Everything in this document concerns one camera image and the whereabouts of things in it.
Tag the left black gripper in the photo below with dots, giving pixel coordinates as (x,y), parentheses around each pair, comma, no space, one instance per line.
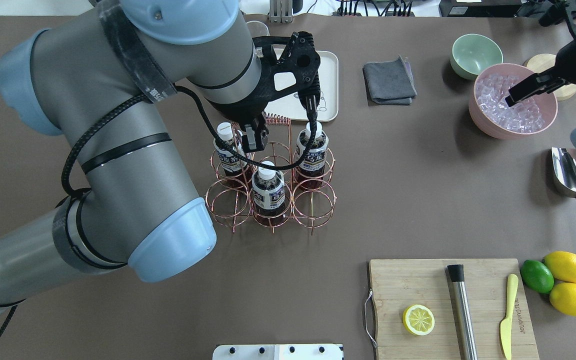
(236,109)

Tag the tea bottle white cap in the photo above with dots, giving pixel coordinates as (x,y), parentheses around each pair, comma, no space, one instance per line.
(228,150)

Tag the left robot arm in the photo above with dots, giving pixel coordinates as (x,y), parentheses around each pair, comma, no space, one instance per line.
(142,209)

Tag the green bowl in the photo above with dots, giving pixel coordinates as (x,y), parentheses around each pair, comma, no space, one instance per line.
(473,53)

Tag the wine glass on tray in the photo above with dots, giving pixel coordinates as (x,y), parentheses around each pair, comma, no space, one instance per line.
(257,28)

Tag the steel ice scoop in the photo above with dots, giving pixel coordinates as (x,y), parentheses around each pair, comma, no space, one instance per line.
(575,182)

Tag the grey folded cloth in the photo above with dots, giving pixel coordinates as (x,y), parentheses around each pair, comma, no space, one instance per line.
(390,82)

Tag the bamboo cutting board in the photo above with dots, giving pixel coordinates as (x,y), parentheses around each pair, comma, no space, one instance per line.
(397,284)

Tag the yellow lemon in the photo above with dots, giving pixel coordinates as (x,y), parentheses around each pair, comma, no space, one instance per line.
(563,298)
(562,265)

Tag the green lime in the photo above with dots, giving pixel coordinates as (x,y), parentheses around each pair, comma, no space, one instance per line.
(537,276)

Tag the steel muddler rod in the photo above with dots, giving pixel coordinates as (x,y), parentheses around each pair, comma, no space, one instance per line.
(465,323)

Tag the half lemon slice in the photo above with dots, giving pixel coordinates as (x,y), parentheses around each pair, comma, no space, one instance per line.
(418,320)

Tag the yellow plastic knife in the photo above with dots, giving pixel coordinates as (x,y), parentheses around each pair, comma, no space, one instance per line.
(505,325)

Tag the copper wire bottle basket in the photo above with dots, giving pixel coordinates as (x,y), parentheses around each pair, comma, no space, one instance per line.
(293,184)

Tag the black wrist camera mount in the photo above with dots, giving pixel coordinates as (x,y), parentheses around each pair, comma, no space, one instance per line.
(296,55)

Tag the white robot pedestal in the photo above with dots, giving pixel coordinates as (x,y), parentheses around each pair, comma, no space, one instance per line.
(290,351)

